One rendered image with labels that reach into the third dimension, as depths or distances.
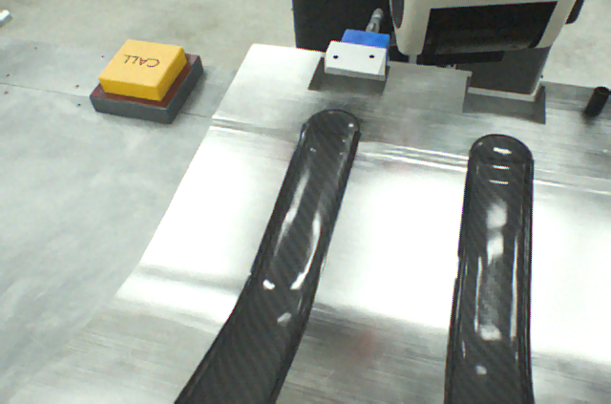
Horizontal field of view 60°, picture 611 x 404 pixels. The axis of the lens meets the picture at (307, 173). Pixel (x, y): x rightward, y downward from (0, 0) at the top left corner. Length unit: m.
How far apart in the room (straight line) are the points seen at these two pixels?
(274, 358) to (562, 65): 1.78
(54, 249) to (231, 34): 1.64
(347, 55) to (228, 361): 0.29
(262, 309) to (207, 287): 0.03
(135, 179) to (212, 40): 1.57
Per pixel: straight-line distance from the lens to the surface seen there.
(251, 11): 2.14
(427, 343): 0.28
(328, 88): 0.43
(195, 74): 0.54
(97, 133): 0.53
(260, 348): 0.27
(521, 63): 1.24
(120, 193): 0.47
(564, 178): 0.35
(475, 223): 0.32
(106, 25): 2.23
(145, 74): 0.51
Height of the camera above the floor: 1.14
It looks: 50 degrees down
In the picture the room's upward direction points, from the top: 4 degrees counter-clockwise
